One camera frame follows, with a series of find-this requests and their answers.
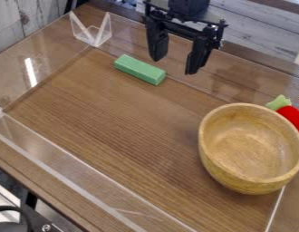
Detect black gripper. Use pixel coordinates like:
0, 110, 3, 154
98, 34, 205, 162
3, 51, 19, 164
143, 0, 227, 74

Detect green rectangular block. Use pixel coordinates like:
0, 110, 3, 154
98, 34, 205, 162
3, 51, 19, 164
113, 54, 165, 86

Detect light wooden bowl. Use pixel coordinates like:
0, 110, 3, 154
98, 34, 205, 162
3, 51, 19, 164
198, 103, 299, 195

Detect red plush strawberry toy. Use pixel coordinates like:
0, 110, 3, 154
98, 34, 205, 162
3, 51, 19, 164
266, 94, 299, 130

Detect clear acrylic tray enclosure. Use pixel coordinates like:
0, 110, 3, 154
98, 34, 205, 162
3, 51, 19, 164
0, 16, 299, 232

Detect black table leg bracket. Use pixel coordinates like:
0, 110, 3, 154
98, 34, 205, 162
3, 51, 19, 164
19, 189, 62, 232

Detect black cable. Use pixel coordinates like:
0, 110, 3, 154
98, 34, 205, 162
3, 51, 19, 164
0, 205, 34, 232

